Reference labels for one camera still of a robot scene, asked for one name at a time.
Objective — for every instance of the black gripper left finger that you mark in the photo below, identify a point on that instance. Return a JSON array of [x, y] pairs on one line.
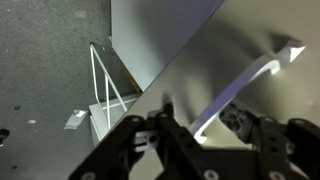
[[150, 150]]

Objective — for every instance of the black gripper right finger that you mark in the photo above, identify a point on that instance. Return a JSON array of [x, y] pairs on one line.
[[286, 150]]

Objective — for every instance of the beige drawer with label holder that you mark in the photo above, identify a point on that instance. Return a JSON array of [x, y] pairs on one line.
[[233, 33]]

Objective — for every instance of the white low platform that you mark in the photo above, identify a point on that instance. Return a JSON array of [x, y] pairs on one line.
[[100, 128]]

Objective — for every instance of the grey paper scrap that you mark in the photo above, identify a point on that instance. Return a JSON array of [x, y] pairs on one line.
[[76, 119]]

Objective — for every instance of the white metal rail frame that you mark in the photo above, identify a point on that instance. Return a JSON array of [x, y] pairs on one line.
[[107, 90]]

